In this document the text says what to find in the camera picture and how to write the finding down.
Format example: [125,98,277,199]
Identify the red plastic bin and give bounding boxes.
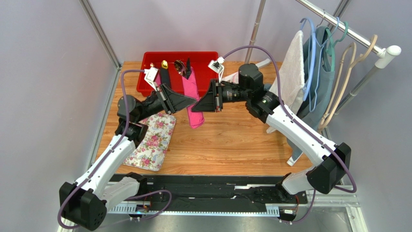
[141,51,218,97]

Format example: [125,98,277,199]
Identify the purple cable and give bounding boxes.
[222,45,357,225]
[57,69,173,230]

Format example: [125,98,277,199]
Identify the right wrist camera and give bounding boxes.
[208,57,225,83]

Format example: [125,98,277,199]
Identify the green hanger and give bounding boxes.
[325,21,349,72]

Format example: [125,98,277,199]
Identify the iridescent purple spoon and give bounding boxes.
[174,60,187,77]

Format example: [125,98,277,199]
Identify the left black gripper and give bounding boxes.
[136,84,196,123]

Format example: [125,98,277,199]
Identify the metal clothes rack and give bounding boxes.
[225,0,402,167]

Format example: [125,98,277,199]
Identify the blue hanger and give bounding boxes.
[300,17,317,102]

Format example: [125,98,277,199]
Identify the magenta paper napkin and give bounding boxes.
[181,67,206,130]

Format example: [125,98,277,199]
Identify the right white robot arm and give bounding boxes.
[192,64,351,195]

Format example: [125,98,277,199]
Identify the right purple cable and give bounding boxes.
[222,45,357,225]

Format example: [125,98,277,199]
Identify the black rolled napkin bundle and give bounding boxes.
[160,60,172,88]

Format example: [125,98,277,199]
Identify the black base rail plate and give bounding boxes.
[111,174,308,215]

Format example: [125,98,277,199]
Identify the floral tray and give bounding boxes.
[122,113,177,172]

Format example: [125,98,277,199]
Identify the blue-grey garment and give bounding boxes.
[287,26,335,159]

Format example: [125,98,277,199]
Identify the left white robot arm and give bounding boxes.
[58,84,197,231]

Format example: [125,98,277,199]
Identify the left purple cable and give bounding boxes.
[57,69,173,230]

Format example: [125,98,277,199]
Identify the white round mesh basket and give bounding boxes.
[221,72,239,84]

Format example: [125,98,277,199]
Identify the white towel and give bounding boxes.
[279,30,305,114]

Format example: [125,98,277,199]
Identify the beige hanger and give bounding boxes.
[318,34,378,132]
[318,42,357,132]

